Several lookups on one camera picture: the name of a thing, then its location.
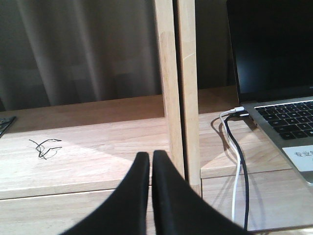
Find silver laptop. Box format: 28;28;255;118
226;0;313;185

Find white laptop cable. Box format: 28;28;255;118
219;106;245;222

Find black twist wire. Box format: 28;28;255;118
28;138;63;160

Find wooden shelf posts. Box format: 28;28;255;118
153;0;202;195

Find black laptop cable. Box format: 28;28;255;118
224;112;251;231

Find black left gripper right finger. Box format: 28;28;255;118
152;150;249;235

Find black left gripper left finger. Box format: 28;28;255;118
63;152;150;235

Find light wooden shelf unit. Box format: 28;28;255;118
0;95;313;235

